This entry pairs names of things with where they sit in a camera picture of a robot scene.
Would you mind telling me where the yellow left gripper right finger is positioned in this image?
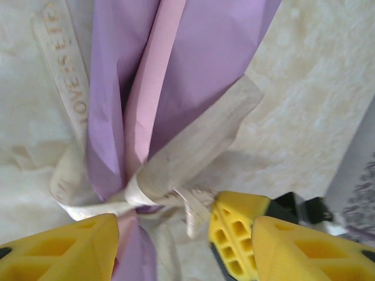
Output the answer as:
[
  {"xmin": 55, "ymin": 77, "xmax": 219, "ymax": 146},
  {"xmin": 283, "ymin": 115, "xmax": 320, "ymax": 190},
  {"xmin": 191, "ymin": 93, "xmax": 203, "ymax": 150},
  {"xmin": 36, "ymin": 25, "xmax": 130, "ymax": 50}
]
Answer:
[{"xmin": 251, "ymin": 216, "xmax": 375, "ymax": 281}]

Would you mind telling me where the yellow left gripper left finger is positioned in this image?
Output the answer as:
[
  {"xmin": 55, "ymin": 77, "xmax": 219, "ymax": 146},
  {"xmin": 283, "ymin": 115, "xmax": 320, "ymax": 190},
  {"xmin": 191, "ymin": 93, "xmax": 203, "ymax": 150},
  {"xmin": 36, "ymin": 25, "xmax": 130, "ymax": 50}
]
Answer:
[{"xmin": 0, "ymin": 213, "xmax": 120, "ymax": 281}]

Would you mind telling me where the cream printed ribbon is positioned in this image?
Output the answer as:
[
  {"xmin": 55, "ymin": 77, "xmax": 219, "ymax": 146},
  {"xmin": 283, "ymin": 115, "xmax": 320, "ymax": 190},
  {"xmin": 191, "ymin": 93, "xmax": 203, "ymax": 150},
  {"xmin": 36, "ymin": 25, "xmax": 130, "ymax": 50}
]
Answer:
[{"xmin": 30, "ymin": 0, "xmax": 265, "ymax": 239}]

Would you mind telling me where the pink purple wrapping paper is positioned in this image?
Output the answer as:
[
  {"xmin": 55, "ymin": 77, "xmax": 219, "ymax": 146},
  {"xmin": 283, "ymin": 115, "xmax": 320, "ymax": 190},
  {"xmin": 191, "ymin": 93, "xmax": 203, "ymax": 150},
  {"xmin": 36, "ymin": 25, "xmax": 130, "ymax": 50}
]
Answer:
[{"xmin": 84, "ymin": 0, "xmax": 284, "ymax": 281}]

